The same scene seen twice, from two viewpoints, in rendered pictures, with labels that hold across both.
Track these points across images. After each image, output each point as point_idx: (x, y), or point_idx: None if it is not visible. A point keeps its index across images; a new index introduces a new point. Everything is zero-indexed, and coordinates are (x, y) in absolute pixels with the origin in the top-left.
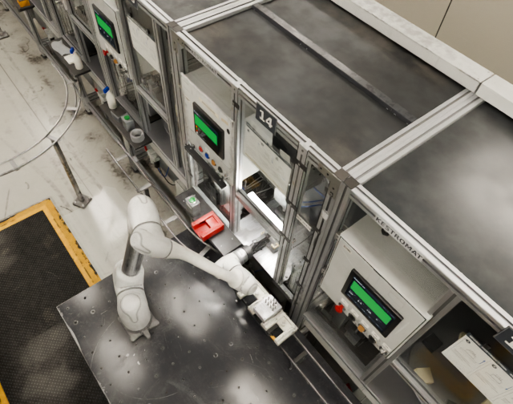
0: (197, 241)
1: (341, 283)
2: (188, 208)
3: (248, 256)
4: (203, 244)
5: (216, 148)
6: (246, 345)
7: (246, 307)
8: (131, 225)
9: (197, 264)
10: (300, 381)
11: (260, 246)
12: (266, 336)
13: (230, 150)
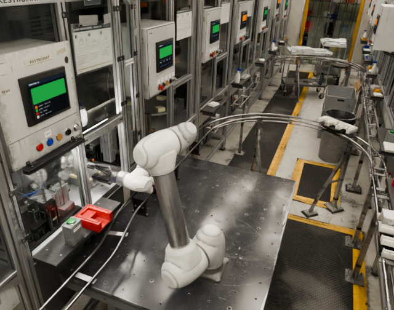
0: (95, 265)
1: (154, 68)
2: (77, 235)
3: None
4: (96, 259)
5: (65, 99)
6: None
7: (148, 209)
8: (175, 144)
9: None
10: (181, 174)
11: (104, 175)
12: None
13: (72, 82)
